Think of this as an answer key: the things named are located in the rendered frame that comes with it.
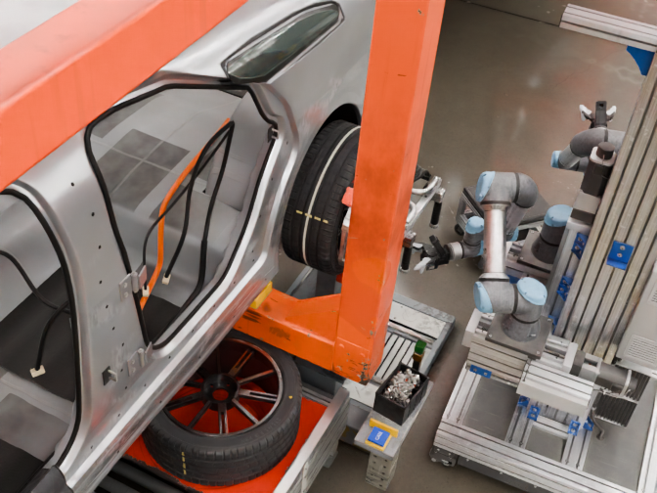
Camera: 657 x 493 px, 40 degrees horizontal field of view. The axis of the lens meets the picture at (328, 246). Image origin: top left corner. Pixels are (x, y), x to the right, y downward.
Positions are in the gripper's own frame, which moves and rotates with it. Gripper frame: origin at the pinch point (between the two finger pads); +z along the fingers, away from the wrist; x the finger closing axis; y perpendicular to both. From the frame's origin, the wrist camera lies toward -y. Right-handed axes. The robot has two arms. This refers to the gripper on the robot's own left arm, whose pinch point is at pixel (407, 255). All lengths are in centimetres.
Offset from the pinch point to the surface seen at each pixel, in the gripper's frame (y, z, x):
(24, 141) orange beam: -184, 139, -144
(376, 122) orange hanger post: -94, 36, -31
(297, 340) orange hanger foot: 21, 52, -16
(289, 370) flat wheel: 32, 56, -21
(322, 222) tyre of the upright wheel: -13.0, 33.6, 14.7
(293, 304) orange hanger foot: 15, 49, -2
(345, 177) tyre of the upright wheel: -29.6, 22.7, 21.2
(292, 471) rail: 44, 66, -61
